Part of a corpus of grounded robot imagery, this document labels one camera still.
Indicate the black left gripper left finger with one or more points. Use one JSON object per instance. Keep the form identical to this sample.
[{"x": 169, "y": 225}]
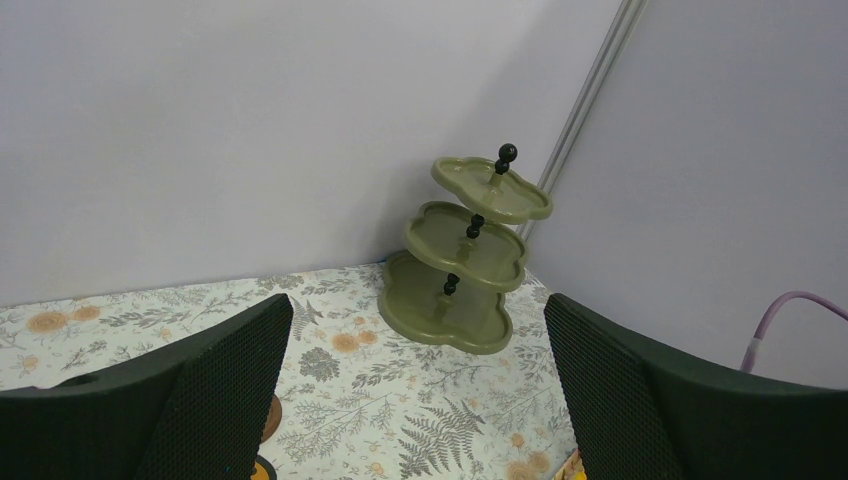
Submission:
[{"x": 193, "y": 409}]

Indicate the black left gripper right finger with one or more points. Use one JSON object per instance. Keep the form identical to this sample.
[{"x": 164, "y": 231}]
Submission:
[{"x": 641, "y": 409}]

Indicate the black orange face coaster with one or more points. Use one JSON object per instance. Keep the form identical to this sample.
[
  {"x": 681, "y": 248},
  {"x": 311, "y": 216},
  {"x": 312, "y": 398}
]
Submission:
[{"x": 263, "y": 470}]

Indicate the floral snack tray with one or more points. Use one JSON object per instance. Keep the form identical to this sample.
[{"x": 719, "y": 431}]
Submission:
[{"x": 572, "y": 469}]

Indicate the floral tablecloth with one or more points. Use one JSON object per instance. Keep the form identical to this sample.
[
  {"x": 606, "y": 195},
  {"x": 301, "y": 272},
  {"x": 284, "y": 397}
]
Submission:
[{"x": 359, "y": 401}]

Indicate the green three-tier serving stand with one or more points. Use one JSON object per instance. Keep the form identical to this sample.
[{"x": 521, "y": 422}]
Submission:
[{"x": 449, "y": 284}]

